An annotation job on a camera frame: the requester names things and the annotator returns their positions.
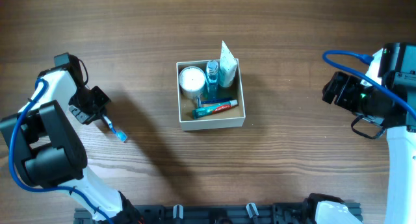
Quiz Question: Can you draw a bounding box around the blue white toothbrush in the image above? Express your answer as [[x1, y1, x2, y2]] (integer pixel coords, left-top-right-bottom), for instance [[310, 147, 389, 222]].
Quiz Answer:
[[101, 115, 127, 142]]

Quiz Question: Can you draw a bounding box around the white round cotton swab jar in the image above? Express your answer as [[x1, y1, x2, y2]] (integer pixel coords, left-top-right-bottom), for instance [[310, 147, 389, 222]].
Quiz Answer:
[[178, 66, 206, 99]]

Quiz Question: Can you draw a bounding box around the blue disposable razor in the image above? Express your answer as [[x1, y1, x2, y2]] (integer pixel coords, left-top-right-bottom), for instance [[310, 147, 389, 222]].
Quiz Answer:
[[196, 97, 233, 108]]

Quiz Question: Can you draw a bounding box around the red green toothpaste tube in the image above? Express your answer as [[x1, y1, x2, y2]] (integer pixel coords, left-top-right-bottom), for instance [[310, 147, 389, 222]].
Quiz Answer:
[[192, 99, 238, 119]]

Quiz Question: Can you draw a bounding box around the white floral squeeze tube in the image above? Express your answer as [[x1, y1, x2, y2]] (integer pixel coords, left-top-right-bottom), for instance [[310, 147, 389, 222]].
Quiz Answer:
[[219, 41, 237, 88]]

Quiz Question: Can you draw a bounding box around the blue mouthwash bottle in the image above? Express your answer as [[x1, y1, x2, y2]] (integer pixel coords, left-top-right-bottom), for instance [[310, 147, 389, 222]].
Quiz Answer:
[[205, 60, 219, 99]]

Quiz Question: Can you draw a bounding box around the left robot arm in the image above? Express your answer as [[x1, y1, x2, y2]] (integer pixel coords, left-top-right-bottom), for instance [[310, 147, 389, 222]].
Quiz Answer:
[[1, 53, 144, 223]]

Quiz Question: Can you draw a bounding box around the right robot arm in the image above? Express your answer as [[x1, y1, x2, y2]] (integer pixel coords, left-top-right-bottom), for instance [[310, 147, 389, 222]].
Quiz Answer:
[[322, 42, 415, 223]]

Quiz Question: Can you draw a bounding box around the white square cardboard box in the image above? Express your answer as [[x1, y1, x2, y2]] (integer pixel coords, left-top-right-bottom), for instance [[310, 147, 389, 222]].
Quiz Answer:
[[176, 58, 246, 131]]

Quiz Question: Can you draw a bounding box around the right blue cable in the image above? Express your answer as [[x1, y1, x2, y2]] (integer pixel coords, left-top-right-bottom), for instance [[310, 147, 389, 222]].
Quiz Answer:
[[322, 49, 416, 121]]

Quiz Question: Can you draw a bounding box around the blue cable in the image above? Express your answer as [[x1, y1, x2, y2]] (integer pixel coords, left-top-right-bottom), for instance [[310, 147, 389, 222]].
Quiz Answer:
[[322, 49, 416, 121], [8, 77, 114, 224]]

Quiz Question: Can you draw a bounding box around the left blue cable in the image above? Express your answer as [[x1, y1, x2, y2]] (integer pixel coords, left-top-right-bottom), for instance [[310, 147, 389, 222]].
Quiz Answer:
[[8, 77, 114, 224]]

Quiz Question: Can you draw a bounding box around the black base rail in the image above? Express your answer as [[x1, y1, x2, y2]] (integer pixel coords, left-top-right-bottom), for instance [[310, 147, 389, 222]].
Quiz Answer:
[[73, 203, 362, 224]]

